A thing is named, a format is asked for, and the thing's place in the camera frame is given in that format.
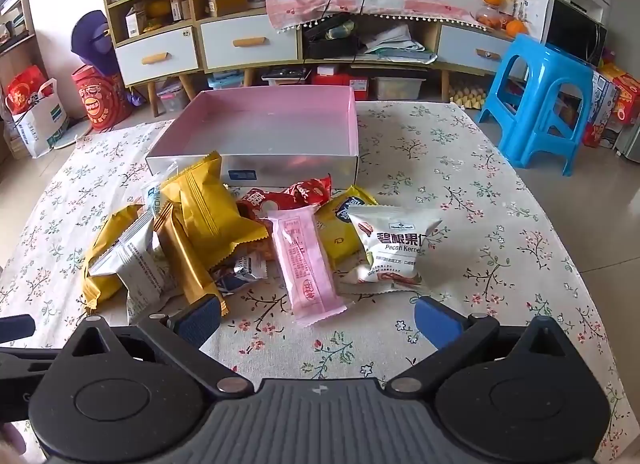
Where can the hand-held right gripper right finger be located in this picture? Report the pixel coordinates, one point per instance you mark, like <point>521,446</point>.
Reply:
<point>436,323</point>

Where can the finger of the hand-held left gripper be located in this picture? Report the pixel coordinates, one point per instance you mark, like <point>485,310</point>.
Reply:
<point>17,329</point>

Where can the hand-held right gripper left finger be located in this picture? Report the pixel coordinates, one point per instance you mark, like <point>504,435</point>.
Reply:
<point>199,320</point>

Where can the small silver chocolate packet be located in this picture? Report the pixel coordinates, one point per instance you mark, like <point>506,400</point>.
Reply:
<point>245,271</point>

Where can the white nut packet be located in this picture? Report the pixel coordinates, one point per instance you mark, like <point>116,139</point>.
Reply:
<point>395,249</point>

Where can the plain yellow snack packet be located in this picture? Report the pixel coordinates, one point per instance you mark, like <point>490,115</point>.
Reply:
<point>102,239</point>
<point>210,209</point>

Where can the pink snack packet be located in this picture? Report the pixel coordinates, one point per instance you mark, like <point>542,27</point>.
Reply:
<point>305,264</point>

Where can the red snack packet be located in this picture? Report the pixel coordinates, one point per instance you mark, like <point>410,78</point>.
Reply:
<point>307,191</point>
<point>257,206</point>

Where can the white and blue snack packet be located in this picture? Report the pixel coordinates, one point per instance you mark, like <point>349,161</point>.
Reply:
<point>152,194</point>

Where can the pink and silver box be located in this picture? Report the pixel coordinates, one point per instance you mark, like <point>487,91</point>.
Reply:
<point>260,124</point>

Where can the person's left hand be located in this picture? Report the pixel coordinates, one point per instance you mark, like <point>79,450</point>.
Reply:
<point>9,444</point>

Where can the floral tablecloth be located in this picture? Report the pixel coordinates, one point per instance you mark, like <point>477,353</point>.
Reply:
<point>475,254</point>

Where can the white paper bag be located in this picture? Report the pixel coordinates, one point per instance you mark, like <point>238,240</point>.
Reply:
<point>42,129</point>

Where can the clear storage bin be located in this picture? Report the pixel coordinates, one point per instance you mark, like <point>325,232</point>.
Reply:
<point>172,96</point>
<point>397,88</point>
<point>225,80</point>

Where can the yellow egg tray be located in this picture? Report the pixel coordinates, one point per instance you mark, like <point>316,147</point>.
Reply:
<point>467,96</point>

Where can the red gift bag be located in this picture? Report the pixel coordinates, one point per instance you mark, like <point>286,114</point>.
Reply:
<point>25,91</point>

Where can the red printed bag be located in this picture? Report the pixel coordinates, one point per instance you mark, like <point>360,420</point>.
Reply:
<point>100,99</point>

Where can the red box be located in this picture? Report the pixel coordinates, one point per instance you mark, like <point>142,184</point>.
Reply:
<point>340,86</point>

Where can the black and white device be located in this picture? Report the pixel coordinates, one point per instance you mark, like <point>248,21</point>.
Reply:
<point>285,75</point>

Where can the colourful printed cartons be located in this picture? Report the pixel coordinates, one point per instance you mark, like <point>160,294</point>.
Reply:
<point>612,104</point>

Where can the folded pale cloth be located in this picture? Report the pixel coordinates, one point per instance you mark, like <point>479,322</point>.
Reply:
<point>395,44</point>

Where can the blue plastic stool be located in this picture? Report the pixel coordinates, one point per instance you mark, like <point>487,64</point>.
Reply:
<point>537,56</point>

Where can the purple hat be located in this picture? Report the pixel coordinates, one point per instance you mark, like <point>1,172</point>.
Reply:
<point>92,44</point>

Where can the black bag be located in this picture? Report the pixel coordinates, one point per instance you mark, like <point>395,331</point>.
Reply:
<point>330,46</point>

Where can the wooden bookshelf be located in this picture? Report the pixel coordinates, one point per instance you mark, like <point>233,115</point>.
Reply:
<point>17,24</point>

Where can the wooden cabinet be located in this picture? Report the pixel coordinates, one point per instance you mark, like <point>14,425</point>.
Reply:
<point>197,9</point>

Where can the glass jar with oranges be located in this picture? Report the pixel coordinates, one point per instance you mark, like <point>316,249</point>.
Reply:
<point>490,16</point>

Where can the brown cardboard box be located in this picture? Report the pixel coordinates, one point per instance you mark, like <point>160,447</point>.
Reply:
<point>227,4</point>

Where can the pink floral cloth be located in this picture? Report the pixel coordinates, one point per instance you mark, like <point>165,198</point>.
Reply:
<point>400,6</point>

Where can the black microwave oven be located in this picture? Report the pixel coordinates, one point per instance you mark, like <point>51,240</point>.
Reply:
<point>575,34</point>

